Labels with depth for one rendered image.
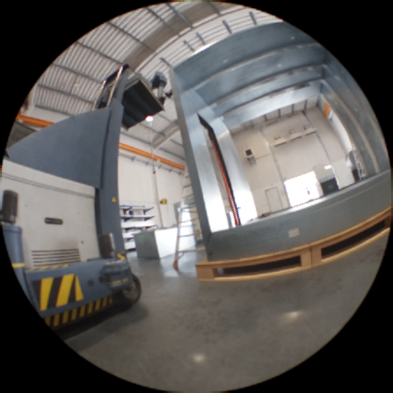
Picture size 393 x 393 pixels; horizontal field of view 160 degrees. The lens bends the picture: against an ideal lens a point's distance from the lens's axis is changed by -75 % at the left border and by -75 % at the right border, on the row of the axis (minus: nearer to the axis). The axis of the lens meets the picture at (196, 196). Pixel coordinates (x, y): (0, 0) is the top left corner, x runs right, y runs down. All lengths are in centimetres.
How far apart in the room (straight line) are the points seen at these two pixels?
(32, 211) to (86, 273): 41
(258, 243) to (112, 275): 95
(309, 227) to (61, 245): 149
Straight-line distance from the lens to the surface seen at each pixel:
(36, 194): 86
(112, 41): 796
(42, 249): 83
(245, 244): 110
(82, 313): 89
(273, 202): 1169
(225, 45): 292
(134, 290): 115
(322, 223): 111
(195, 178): 128
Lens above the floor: 47
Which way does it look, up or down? 13 degrees up
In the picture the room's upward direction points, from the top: 12 degrees counter-clockwise
